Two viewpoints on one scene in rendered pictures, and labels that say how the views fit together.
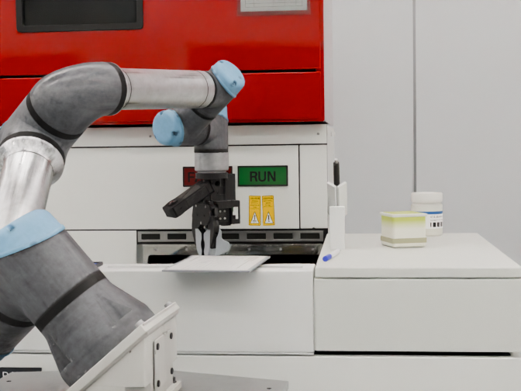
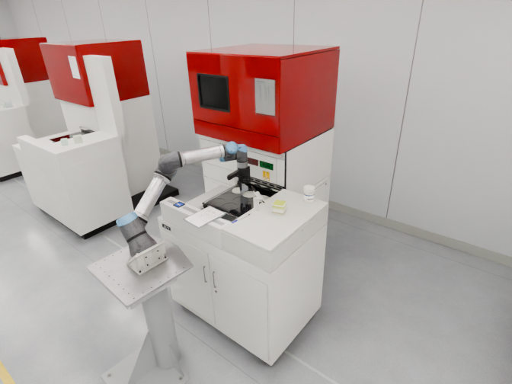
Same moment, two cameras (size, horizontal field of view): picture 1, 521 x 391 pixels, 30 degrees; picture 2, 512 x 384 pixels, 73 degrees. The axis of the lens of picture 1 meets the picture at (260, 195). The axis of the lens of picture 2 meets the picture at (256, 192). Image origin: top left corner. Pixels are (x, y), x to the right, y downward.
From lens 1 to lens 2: 1.50 m
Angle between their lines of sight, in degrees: 40
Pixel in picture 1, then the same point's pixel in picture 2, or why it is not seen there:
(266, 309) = (211, 234)
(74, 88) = (164, 163)
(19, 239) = (120, 223)
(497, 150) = (439, 126)
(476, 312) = (258, 257)
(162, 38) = (235, 116)
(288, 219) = (273, 180)
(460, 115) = (425, 108)
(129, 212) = (232, 165)
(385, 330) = (237, 251)
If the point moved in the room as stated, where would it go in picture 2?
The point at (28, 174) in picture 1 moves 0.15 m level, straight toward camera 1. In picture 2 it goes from (153, 186) to (138, 197)
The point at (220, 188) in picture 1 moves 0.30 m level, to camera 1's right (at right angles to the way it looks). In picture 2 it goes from (244, 171) to (283, 181)
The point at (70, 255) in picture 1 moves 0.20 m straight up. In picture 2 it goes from (131, 228) to (123, 196)
